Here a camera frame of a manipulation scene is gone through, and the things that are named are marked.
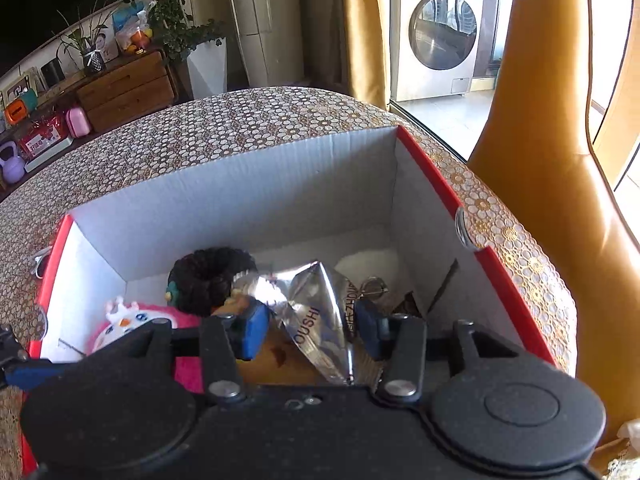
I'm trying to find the wooden sideboard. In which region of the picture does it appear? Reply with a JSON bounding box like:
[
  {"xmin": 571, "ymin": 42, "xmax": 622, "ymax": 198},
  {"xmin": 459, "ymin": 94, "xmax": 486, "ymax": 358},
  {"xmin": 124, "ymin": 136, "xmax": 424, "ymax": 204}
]
[{"xmin": 0, "ymin": 49, "xmax": 178, "ymax": 161}]

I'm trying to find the white tray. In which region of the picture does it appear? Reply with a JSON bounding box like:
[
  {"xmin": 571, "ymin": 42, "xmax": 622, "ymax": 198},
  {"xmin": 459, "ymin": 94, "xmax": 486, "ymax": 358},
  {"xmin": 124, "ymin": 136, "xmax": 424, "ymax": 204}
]
[{"xmin": 24, "ymin": 135, "xmax": 73, "ymax": 173}]

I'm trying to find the portrait photo card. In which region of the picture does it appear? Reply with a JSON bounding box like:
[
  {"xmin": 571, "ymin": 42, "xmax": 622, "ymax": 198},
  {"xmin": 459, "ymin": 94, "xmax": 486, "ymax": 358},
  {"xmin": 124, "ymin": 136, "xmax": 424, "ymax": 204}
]
[{"xmin": 94, "ymin": 30, "xmax": 120, "ymax": 61}]

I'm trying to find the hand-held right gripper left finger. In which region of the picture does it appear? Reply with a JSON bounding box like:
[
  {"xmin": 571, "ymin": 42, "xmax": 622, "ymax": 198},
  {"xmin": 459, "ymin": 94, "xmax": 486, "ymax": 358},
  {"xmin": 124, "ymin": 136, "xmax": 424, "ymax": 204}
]
[{"xmin": 107, "ymin": 298, "xmax": 273, "ymax": 403}]

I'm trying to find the purple kettlebell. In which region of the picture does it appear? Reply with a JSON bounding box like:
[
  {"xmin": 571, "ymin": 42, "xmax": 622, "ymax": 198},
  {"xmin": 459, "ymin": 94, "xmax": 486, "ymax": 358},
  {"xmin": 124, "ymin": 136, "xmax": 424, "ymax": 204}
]
[{"xmin": 0, "ymin": 141, "xmax": 26, "ymax": 185}]

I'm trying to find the wooden photo frame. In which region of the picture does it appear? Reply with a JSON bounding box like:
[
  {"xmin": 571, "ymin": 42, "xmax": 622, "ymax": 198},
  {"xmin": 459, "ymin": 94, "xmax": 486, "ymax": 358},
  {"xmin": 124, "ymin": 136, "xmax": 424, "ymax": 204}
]
[{"xmin": 2, "ymin": 76, "xmax": 32, "ymax": 106}]

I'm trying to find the pink case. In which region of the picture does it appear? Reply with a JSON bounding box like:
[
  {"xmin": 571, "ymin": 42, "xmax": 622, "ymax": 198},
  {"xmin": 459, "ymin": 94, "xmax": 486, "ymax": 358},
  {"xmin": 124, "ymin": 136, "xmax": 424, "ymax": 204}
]
[{"xmin": 66, "ymin": 106, "xmax": 92, "ymax": 138}]

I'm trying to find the plastic bag of fruit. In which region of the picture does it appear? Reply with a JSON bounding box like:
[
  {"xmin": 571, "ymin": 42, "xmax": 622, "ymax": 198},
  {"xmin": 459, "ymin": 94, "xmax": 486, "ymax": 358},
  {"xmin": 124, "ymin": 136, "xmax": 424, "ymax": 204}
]
[{"xmin": 117, "ymin": 15, "xmax": 153, "ymax": 56}]

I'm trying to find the tall green houseplant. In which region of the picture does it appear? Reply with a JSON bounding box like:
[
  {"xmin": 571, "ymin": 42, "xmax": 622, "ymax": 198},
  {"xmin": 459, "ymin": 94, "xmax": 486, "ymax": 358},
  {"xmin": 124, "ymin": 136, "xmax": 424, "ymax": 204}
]
[{"xmin": 107, "ymin": 0, "xmax": 226, "ymax": 61}]

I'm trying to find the pink plush toy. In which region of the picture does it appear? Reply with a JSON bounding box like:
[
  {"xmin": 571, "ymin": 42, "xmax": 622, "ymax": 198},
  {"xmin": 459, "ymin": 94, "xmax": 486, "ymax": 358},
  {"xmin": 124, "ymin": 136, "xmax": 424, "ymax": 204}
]
[{"xmin": 87, "ymin": 296, "xmax": 206, "ymax": 393}]

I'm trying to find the black flat television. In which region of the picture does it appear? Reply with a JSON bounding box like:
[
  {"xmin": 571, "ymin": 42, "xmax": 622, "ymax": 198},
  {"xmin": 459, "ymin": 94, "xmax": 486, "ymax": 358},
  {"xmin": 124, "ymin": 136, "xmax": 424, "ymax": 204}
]
[{"xmin": 0, "ymin": 0, "xmax": 121, "ymax": 78}]

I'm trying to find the silver and yellow snack packet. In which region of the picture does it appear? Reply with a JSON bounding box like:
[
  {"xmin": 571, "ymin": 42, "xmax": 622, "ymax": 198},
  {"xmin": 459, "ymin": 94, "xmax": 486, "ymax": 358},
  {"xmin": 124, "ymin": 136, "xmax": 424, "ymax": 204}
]
[{"xmin": 212, "ymin": 260, "xmax": 383, "ymax": 386}]

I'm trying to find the small plant in metallic pot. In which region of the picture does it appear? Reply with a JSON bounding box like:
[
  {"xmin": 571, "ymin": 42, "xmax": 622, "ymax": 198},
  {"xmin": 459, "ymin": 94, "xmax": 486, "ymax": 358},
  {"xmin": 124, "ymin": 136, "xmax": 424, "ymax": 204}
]
[{"xmin": 55, "ymin": 10, "xmax": 113, "ymax": 77}]

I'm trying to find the white standing air conditioner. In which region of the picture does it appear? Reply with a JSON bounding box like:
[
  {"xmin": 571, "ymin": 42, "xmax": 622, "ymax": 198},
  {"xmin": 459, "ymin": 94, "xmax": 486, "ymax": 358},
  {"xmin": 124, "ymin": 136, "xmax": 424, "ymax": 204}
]
[{"xmin": 225, "ymin": 0, "xmax": 306, "ymax": 88}]

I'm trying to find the black speaker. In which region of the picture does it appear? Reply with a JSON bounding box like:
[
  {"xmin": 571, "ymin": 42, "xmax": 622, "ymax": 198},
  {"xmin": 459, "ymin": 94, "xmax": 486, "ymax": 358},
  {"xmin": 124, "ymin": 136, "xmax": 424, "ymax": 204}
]
[{"xmin": 40, "ymin": 57, "xmax": 66, "ymax": 88}]

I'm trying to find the dark brown scrunchie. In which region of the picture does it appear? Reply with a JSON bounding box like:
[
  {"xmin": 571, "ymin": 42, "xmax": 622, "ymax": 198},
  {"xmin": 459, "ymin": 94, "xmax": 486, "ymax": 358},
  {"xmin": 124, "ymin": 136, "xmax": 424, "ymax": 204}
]
[{"xmin": 166, "ymin": 246, "xmax": 258, "ymax": 317}]

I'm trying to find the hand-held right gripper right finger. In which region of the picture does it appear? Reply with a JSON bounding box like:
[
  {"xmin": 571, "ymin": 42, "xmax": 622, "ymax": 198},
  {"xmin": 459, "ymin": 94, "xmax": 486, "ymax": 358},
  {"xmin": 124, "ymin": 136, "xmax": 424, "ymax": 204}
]
[{"xmin": 355, "ymin": 297, "xmax": 526, "ymax": 406}]

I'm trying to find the white planter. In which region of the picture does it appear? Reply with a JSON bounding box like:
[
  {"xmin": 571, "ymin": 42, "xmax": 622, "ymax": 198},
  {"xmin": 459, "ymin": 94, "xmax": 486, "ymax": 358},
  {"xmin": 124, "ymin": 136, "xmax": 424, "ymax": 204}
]
[{"xmin": 186, "ymin": 37, "xmax": 228, "ymax": 98}]

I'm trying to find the red cardboard box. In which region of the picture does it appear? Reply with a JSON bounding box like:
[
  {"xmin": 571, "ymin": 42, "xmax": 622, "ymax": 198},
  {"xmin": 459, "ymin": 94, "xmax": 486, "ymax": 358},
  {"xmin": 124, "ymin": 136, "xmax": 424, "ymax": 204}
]
[{"xmin": 20, "ymin": 125, "xmax": 558, "ymax": 478}]

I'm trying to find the yellow giraffe-shaped chair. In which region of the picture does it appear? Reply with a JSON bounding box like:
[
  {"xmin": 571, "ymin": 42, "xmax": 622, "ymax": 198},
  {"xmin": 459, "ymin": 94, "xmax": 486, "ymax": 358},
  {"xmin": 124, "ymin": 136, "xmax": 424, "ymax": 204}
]
[{"xmin": 467, "ymin": 0, "xmax": 640, "ymax": 446}]

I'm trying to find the blue paper bag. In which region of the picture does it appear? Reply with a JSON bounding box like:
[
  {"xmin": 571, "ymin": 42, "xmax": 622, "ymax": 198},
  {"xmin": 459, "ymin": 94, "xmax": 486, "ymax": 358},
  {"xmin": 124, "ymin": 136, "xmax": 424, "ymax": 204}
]
[{"xmin": 112, "ymin": 2, "xmax": 146, "ymax": 36}]

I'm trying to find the yellow curtain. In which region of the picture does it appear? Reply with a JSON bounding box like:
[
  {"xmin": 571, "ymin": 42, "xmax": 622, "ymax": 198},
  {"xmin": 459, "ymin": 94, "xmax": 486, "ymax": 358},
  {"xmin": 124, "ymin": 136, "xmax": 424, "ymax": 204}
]
[{"xmin": 341, "ymin": 0, "xmax": 391, "ymax": 111}]

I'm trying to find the silver washing machine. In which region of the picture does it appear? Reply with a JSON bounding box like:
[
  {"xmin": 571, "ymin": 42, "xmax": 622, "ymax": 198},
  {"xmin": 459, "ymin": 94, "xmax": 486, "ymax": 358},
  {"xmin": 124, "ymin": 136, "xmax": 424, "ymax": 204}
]
[{"xmin": 390, "ymin": 0, "xmax": 487, "ymax": 102}]

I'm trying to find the red gift package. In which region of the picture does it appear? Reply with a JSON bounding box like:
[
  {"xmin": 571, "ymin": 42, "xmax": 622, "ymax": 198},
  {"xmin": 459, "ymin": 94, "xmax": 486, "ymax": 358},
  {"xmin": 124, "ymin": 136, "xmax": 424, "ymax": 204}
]
[{"xmin": 17, "ymin": 115, "xmax": 68, "ymax": 156}]

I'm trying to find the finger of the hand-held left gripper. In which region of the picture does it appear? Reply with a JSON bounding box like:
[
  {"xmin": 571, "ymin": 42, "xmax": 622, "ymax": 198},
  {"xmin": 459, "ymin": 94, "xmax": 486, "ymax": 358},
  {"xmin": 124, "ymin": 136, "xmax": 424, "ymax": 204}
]
[
  {"xmin": 0, "ymin": 325, "xmax": 30, "ymax": 363},
  {"xmin": 2, "ymin": 360, "xmax": 68, "ymax": 392}
]

